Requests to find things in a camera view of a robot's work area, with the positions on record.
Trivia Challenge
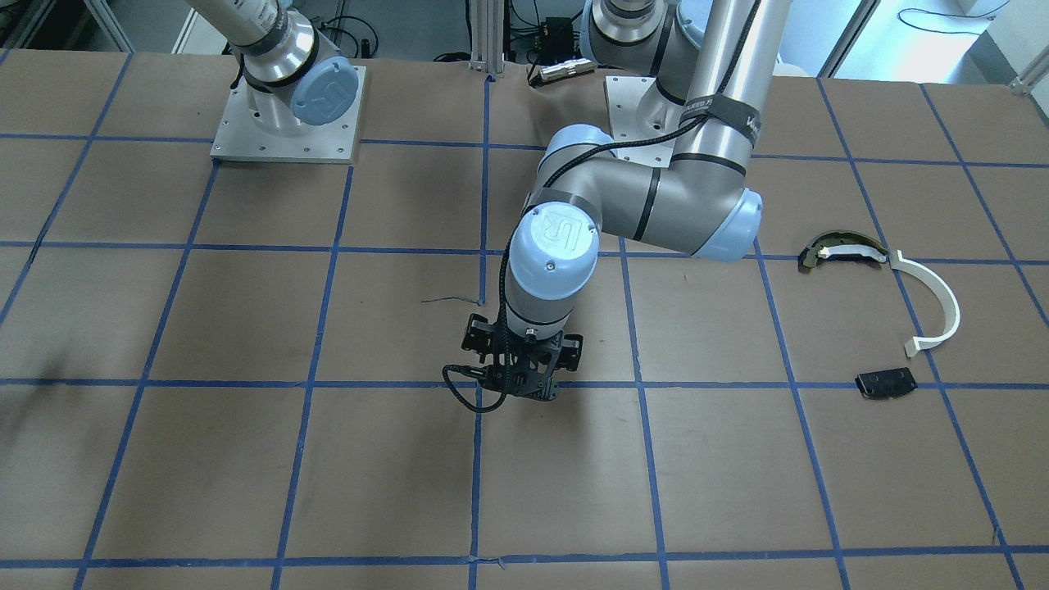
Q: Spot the black curved brake shoe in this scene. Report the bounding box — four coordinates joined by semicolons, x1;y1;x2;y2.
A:
797;230;889;271

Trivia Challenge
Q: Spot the small black flat part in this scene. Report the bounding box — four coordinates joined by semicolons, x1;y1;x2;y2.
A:
855;367;917;401

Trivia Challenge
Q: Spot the white curved plastic part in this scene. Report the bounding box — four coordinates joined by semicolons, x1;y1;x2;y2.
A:
889;250;960;358

